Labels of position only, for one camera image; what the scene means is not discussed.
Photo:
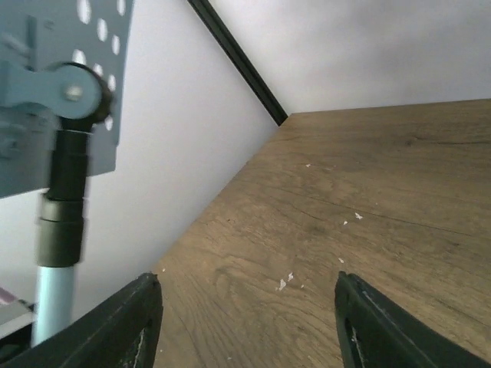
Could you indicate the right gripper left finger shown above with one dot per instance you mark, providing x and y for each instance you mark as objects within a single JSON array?
[{"x": 123, "y": 331}]

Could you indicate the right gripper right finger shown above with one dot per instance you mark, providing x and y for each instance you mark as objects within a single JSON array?
[{"x": 373, "y": 331}]

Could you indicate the light blue music stand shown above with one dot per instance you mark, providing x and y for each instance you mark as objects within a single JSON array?
[{"x": 62, "y": 86}]

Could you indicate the left black frame post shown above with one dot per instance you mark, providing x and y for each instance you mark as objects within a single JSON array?
[{"x": 239, "y": 59}]

